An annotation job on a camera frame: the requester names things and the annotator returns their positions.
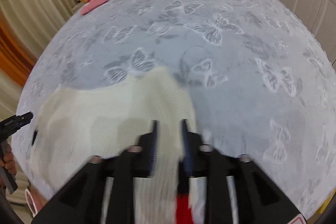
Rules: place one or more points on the orange curtain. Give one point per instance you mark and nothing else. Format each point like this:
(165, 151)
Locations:
(17, 61)

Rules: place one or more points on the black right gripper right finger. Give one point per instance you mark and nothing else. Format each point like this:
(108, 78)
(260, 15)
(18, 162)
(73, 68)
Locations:
(237, 190)

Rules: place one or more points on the grey butterfly bed cover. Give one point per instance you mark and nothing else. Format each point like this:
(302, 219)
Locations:
(258, 80)

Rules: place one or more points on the yellow object on floor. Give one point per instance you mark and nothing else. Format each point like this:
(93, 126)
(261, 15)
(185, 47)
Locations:
(325, 204)

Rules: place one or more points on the cream pleated curtain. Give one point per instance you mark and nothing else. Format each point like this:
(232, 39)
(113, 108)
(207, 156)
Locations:
(35, 22)

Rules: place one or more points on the person's left hand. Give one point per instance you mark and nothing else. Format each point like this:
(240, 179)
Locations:
(8, 161)

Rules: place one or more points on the white knit sweater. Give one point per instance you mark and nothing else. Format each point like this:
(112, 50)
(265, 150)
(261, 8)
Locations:
(73, 125)

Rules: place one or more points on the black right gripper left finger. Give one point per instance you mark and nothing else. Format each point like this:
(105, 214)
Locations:
(81, 199)

